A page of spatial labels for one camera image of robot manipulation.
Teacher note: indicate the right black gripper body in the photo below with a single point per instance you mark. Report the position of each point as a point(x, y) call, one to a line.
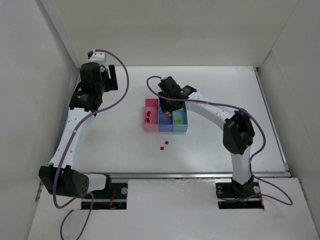
point(166, 107)

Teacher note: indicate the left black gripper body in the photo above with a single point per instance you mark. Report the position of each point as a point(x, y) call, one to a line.
point(111, 78)

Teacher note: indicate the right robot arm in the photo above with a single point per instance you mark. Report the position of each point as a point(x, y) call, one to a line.
point(236, 126)

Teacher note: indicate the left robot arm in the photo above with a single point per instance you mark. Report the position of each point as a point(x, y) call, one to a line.
point(62, 177)

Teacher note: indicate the pink container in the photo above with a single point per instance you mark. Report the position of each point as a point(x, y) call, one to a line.
point(151, 104)

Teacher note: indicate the light blue container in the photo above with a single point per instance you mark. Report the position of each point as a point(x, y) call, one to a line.
point(182, 128)

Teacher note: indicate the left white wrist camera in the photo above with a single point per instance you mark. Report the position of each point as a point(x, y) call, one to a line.
point(97, 57)

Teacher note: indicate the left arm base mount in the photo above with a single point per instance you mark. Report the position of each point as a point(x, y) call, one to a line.
point(113, 199)

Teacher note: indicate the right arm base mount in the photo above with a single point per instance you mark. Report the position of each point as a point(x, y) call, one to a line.
point(229, 197)

